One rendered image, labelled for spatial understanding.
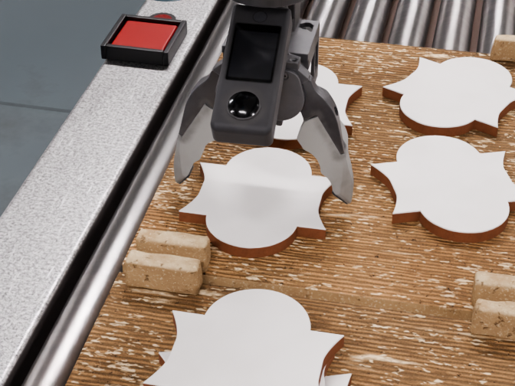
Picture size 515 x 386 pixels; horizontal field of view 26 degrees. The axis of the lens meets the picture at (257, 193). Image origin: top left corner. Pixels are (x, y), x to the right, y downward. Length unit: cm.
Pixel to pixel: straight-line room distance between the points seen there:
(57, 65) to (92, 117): 197
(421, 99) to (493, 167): 12
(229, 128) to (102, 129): 31
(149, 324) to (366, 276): 18
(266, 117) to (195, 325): 16
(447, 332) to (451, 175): 19
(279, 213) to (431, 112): 22
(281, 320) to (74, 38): 247
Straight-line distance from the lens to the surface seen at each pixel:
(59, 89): 298
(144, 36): 124
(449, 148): 103
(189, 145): 94
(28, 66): 310
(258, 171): 98
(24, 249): 97
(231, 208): 94
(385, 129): 107
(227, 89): 83
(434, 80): 113
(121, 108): 114
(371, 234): 94
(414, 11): 132
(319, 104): 89
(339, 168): 92
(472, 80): 114
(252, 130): 81
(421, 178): 99
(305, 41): 91
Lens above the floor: 152
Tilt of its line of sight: 36 degrees down
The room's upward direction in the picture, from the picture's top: straight up
